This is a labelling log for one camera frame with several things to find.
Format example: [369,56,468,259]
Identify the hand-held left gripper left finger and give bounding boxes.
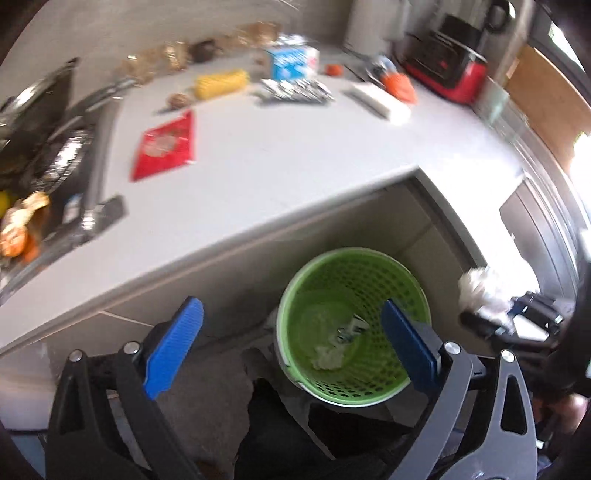
[46,296,205,480]

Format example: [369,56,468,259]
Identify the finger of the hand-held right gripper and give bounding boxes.
[459,310,515,341]
[508,292,544,320]

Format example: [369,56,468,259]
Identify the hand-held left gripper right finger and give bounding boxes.
[381,299,539,480]

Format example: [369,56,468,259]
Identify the white tissue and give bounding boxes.
[457,267,514,326]

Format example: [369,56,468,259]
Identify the green perforated plastic basket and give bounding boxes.
[276,248,432,407]

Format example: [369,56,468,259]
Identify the orange foam fruit net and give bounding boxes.
[381,71,419,104]

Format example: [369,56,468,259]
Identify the person's right hand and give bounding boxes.
[536,394,588,437]

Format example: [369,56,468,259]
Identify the steel kitchen sink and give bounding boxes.
[499,178,580,305]

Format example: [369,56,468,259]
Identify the crumpled tissue in basket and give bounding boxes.
[310,346,347,371]

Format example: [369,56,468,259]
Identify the person's dark pants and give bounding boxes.
[233,378,419,480]

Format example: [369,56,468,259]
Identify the clear glass container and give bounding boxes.
[501,99,533,146]

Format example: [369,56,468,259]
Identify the pile of orange peels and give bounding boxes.
[0,191,51,260]

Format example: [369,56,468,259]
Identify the red snack packet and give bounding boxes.
[129,110,197,182]

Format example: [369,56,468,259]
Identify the brown board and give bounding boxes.
[505,44,589,169]

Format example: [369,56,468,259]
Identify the white flat box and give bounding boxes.
[346,82,411,122]

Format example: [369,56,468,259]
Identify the red and black blender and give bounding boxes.
[394,0,509,104]

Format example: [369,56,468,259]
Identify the yellow corn cob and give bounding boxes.
[193,69,251,99]

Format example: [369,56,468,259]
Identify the black wok with lid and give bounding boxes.
[0,59,80,155]

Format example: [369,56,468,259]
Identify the silver foil wrapper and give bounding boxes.
[254,78,335,106]

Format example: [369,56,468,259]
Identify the amber glass cup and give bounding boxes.
[115,53,158,83]
[159,43,192,71]
[241,22,283,48]

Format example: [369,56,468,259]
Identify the dark round teapot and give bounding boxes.
[190,39,222,63]

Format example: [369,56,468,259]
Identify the blue and white carton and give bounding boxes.
[265,44,321,80]

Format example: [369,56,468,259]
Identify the white electric kettle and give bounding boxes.
[344,0,411,54]

